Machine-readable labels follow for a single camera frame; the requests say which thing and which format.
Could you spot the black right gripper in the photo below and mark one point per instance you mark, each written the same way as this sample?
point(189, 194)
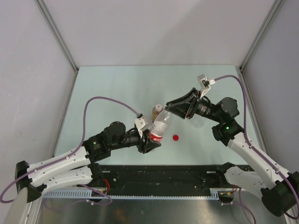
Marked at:
point(185, 110)

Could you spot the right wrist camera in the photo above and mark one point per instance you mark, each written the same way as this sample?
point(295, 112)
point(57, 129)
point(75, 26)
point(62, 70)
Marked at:
point(205, 84)

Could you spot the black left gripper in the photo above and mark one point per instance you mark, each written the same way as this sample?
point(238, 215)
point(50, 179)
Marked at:
point(148, 146)

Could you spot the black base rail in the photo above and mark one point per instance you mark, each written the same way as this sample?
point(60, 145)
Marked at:
point(161, 179)

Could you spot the amber tea bottle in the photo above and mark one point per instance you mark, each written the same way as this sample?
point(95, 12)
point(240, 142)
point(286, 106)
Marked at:
point(155, 113)

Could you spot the clear plastic bottle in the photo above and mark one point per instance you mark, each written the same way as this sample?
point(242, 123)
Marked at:
point(198, 121)

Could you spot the grey slotted cable duct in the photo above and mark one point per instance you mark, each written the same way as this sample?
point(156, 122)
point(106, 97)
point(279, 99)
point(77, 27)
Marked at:
point(83, 193)

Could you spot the right aluminium corner post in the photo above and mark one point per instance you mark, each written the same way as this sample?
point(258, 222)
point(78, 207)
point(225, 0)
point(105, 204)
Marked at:
point(269, 19)

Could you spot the left aluminium corner post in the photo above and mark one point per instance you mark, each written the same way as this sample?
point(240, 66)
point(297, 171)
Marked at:
point(56, 33)

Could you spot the clear red-label water bottle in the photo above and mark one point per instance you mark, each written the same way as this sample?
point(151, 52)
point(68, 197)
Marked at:
point(160, 126)

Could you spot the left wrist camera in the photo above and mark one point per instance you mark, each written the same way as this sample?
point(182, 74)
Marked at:
point(142, 124)

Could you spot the aluminium corner post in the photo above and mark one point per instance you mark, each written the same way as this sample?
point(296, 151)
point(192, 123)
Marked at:
point(56, 33)
point(269, 19)

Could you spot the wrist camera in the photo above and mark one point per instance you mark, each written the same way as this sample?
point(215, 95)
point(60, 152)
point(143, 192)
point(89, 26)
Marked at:
point(205, 84)
point(142, 124)

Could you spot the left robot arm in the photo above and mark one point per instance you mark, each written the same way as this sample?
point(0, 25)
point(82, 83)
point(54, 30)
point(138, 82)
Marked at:
point(80, 166)

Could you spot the red bottle cap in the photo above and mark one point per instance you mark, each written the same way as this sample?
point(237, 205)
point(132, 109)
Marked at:
point(175, 137)

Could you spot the white tea bottle cap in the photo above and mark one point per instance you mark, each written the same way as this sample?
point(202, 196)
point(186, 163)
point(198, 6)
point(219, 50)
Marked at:
point(158, 107)

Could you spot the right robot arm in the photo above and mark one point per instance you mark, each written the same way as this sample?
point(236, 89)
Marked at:
point(277, 187)

